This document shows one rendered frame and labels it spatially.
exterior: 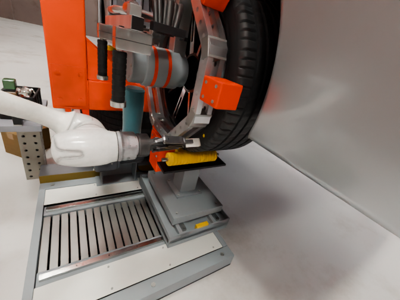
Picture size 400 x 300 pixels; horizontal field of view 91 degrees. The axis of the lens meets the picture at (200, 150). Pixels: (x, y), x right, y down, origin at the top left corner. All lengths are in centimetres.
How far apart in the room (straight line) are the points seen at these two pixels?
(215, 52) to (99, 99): 81
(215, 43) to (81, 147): 44
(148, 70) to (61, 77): 58
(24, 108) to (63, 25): 58
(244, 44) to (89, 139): 49
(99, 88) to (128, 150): 69
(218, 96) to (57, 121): 48
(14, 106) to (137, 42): 35
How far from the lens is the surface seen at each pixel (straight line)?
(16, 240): 130
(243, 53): 61
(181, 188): 109
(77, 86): 122
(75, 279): 101
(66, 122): 72
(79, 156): 59
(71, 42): 120
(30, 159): 156
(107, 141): 59
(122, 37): 58
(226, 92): 53
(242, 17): 66
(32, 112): 71
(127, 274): 100
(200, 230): 107
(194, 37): 89
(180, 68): 78
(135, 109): 91
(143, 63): 73
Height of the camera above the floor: 94
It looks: 26 degrees down
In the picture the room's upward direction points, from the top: 14 degrees clockwise
